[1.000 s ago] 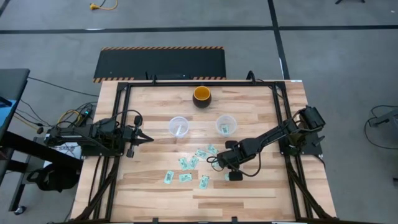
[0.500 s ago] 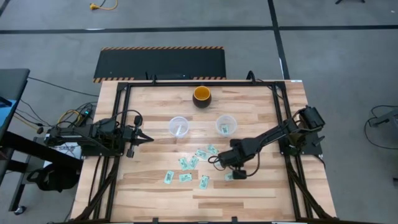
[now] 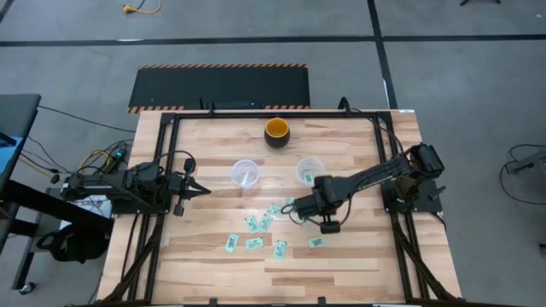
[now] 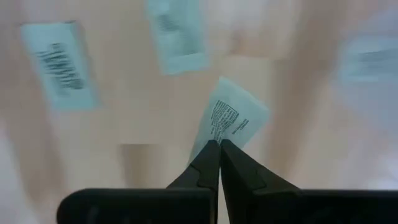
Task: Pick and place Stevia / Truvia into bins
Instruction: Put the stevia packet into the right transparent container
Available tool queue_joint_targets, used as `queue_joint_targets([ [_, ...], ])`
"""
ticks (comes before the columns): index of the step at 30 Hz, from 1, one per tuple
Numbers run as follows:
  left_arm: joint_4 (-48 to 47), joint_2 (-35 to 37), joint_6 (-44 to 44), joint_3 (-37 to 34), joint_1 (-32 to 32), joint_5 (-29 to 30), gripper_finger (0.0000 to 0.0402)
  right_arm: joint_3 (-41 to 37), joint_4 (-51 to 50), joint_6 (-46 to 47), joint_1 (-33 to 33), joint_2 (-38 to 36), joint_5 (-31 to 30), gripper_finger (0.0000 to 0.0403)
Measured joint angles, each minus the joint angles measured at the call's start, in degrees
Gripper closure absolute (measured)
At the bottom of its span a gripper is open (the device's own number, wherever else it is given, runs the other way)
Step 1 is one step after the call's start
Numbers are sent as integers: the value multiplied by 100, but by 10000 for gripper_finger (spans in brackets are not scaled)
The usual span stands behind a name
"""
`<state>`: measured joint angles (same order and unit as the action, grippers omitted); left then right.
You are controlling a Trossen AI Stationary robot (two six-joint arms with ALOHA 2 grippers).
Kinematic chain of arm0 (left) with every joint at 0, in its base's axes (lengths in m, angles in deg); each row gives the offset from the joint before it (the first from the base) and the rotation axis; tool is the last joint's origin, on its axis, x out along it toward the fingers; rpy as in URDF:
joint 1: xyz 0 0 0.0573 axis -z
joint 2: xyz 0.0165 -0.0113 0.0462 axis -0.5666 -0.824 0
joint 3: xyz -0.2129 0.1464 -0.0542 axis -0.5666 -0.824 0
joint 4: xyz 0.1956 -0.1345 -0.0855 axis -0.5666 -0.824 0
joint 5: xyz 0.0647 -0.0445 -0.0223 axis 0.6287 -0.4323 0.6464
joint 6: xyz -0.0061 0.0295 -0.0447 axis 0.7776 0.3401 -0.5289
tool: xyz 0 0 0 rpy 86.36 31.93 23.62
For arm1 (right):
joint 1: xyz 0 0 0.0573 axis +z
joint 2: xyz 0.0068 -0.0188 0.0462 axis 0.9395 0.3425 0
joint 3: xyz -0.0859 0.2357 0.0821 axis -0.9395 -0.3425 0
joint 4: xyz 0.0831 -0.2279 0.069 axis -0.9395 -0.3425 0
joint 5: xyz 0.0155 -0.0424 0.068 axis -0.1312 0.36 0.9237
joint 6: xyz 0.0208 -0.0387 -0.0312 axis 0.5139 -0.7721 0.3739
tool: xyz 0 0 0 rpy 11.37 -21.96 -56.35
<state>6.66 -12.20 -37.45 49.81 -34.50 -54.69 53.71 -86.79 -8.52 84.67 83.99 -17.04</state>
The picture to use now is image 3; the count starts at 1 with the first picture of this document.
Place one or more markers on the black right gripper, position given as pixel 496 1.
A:
pixel 309 204

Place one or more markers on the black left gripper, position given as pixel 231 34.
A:
pixel 175 189

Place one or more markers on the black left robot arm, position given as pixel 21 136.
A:
pixel 141 187

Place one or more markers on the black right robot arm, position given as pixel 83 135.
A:
pixel 375 172

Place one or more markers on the clear plastic cup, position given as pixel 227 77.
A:
pixel 317 164
pixel 239 168

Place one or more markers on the black power box green LED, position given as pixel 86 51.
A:
pixel 119 155

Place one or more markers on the brown mug with yellow inside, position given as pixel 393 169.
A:
pixel 277 127

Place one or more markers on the white printed paper sheet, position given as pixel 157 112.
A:
pixel 96 207

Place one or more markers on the black hazard-striped floor mat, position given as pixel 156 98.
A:
pixel 219 87

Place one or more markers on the black bag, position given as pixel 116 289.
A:
pixel 72 245

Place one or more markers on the black plug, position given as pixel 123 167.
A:
pixel 54 179

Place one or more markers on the dark grey desk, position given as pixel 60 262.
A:
pixel 19 115

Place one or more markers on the grey stand leg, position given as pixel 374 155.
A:
pixel 529 162

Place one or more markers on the black stand foot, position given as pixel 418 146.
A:
pixel 469 2

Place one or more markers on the black aluminium table frame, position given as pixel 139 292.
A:
pixel 277 114

